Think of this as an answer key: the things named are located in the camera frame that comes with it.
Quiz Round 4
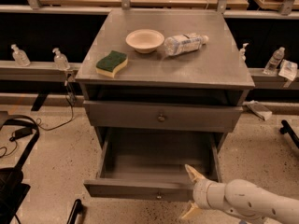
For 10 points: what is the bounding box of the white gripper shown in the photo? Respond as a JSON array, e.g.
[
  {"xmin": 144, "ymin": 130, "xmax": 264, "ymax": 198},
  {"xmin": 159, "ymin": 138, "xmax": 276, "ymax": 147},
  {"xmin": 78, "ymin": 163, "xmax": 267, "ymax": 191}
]
[{"xmin": 179, "ymin": 164, "xmax": 226, "ymax": 220}]

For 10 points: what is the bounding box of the grey drawer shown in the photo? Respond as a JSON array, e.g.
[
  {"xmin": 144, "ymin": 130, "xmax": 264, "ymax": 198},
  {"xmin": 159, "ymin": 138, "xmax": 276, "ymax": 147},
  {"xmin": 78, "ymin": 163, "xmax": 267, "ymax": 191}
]
[
  {"xmin": 83, "ymin": 101, "xmax": 242, "ymax": 133},
  {"xmin": 84, "ymin": 129, "xmax": 221, "ymax": 202}
]

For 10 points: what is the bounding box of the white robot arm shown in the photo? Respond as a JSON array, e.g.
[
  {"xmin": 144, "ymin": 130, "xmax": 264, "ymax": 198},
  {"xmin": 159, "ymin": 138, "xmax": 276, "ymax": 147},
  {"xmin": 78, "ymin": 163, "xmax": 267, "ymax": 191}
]
[{"xmin": 180, "ymin": 164, "xmax": 299, "ymax": 224}]

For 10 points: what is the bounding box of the grey top drawer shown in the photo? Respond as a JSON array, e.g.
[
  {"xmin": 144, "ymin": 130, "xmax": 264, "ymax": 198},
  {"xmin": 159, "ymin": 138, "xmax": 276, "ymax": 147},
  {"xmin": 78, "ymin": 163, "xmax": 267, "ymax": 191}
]
[{"xmin": 83, "ymin": 101, "xmax": 242, "ymax": 133}]

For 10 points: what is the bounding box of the grey wooden drawer cabinet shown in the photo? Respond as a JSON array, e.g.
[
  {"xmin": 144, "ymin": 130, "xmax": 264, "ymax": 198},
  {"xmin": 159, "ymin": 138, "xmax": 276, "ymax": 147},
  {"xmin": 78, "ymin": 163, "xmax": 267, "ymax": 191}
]
[{"xmin": 76, "ymin": 9, "xmax": 254, "ymax": 147}]

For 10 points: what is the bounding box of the grey box on floor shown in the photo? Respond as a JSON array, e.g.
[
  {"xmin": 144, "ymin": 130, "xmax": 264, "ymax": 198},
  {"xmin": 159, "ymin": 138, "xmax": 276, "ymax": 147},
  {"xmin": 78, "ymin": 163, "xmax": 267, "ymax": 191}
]
[{"xmin": 246, "ymin": 100, "xmax": 272, "ymax": 120}]

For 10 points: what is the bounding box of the black stand leg right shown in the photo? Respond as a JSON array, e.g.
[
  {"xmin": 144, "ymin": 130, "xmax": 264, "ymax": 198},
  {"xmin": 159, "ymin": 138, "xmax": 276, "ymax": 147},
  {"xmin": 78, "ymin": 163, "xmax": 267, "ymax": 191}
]
[{"xmin": 279, "ymin": 119, "xmax": 299, "ymax": 148}]

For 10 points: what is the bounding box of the black stand leg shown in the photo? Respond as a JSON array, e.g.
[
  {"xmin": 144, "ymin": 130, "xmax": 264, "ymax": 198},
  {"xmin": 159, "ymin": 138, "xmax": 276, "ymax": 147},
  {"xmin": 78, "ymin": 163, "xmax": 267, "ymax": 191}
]
[
  {"xmin": 279, "ymin": 119, "xmax": 299, "ymax": 148},
  {"xmin": 66, "ymin": 199, "xmax": 84, "ymax": 224}
]

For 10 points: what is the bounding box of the black stand leg bottom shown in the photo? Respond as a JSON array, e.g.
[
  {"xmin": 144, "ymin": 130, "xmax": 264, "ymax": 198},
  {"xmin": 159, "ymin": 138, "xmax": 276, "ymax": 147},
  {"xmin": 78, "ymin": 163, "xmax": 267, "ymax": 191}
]
[{"xmin": 66, "ymin": 199, "xmax": 84, "ymax": 224}]

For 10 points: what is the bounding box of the small white pump bottle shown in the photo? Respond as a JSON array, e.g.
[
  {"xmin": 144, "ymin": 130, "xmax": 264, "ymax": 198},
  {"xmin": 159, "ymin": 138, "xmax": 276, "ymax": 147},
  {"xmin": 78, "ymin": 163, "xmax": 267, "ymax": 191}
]
[{"xmin": 239, "ymin": 43, "xmax": 249, "ymax": 61}]

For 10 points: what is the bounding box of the upright clear water bottle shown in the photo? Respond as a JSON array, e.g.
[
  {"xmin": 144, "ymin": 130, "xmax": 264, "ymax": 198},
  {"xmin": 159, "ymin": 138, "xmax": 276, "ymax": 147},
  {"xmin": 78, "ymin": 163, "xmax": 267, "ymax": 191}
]
[{"xmin": 263, "ymin": 47, "xmax": 285, "ymax": 75}]

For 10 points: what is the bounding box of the clear plastic water bottle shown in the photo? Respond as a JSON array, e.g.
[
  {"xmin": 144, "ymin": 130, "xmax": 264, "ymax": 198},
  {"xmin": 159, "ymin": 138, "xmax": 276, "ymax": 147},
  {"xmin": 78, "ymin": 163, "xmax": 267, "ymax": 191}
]
[{"xmin": 164, "ymin": 33, "xmax": 209, "ymax": 56}]

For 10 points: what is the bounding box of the green yellow sponge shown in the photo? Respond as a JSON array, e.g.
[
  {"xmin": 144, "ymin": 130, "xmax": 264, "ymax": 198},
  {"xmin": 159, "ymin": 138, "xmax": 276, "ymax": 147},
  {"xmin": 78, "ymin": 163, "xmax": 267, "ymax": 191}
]
[{"xmin": 95, "ymin": 50, "xmax": 128, "ymax": 77}]

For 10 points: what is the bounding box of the white plastic packet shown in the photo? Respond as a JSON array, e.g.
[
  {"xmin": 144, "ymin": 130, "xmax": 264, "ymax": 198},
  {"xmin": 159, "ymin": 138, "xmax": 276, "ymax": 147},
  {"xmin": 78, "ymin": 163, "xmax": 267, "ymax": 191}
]
[{"xmin": 278, "ymin": 59, "xmax": 298, "ymax": 81}]

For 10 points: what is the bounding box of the white paper bowl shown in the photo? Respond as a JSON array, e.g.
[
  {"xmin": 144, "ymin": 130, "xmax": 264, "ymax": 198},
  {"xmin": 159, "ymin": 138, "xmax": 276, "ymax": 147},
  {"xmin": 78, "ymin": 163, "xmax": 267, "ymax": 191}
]
[{"xmin": 125, "ymin": 29, "xmax": 164, "ymax": 54}]

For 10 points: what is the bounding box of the black power adapter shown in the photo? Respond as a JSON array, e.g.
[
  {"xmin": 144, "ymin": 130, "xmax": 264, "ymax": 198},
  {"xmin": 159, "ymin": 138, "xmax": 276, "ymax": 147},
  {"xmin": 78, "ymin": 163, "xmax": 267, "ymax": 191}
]
[{"xmin": 9, "ymin": 127, "xmax": 33, "ymax": 142}]

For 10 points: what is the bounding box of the clear sanitizer bottle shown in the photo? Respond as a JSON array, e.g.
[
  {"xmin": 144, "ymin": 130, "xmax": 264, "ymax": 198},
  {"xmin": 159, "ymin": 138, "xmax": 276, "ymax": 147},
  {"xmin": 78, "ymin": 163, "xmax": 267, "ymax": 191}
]
[
  {"xmin": 52, "ymin": 48, "xmax": 70, "ymax": 71},
  {"xmin": 11, "ymin": 44, "xmax": 31, "ymax": 66}
]

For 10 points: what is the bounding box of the clear sanitizer bottle far left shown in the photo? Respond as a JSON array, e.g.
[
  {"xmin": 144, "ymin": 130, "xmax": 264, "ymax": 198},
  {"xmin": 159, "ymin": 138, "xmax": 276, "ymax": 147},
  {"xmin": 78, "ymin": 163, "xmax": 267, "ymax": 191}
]
[{"xmin": 11, "ymin": 44, "xmax": 31, "ymax": 66}]

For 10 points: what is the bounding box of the black cable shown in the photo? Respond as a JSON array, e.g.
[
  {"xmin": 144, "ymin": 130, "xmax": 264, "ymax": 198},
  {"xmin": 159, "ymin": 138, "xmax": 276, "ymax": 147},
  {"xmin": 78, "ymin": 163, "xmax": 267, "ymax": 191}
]
[{"xmin": 35, "ymin": 75, "xmax": 78, "ymax": 133}]

